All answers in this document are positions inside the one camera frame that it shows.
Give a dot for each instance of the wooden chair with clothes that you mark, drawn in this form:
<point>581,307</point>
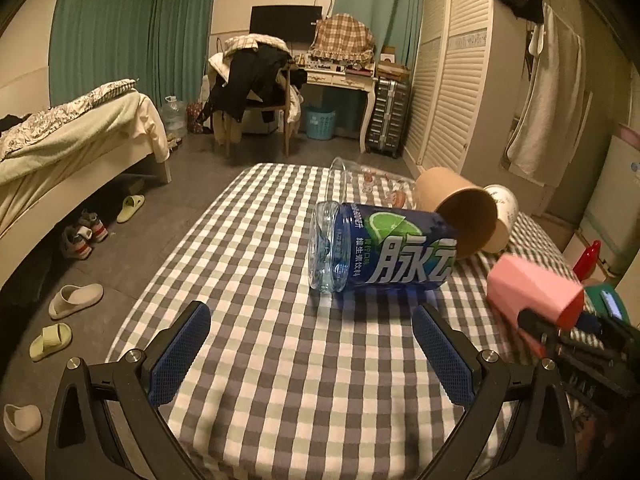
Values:
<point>252,72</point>

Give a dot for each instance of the white small fridge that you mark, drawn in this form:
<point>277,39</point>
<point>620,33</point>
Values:
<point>612,214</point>

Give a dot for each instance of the brown paper cup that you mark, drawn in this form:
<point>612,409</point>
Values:
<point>467,208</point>

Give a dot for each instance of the blue laundry basket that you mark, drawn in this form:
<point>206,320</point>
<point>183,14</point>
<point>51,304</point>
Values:
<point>320,123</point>

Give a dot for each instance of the clear glass cup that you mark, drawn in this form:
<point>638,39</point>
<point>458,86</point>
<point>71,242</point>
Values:
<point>349,181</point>

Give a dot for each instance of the white desk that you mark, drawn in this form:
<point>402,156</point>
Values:
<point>347,79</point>

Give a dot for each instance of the blue labelled plastic bottle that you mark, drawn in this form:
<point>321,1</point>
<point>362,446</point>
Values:
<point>356,245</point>

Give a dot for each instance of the green mat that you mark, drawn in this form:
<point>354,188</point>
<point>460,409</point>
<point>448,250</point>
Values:
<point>594,294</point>

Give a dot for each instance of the black monitor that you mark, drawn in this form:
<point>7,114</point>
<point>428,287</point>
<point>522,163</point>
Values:
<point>296,24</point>

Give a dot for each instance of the plaid cloth bundle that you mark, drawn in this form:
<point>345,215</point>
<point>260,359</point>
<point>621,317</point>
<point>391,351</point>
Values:
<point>342,38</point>

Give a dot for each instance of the yellow slipper near bed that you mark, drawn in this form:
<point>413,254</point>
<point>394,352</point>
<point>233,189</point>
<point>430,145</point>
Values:
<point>130,206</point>

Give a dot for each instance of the green curtain left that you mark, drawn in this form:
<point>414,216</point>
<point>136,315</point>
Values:
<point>161,44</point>

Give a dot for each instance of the large water jug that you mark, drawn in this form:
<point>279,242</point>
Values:
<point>173,113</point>

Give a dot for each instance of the white slipper at edge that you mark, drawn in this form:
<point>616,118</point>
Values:
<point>21,422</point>

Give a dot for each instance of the black metal suitcase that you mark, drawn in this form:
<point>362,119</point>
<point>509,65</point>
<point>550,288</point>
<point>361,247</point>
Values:
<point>388,119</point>

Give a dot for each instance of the red thermos bottle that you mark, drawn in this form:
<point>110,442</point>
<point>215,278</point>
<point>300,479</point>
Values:
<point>587,262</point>

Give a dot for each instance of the white louvered wardrobe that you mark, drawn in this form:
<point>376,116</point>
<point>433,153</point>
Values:
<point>465,88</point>

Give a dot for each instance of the grey checkered tablecloth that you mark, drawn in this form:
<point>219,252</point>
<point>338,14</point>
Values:
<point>290,383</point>

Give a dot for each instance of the bed with beige bedding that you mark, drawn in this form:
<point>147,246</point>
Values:
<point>56,158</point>

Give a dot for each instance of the sneaker with red accents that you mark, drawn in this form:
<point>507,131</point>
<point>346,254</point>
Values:
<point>76,241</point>

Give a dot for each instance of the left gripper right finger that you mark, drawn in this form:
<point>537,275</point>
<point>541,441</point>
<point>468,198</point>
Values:
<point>539,442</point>

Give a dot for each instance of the white leaf-print paper cup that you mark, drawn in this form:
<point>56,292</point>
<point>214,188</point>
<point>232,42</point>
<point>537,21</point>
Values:
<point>507,213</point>

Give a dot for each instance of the yellow-green slipper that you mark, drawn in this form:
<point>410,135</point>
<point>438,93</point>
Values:
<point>52,339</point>

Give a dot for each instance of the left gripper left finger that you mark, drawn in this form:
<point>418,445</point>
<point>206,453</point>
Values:
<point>83,441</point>

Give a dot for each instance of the hanging beige towel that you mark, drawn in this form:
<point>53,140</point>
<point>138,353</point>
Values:
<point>546,136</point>

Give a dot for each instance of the smartphone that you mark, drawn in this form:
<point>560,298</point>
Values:
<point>611,305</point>

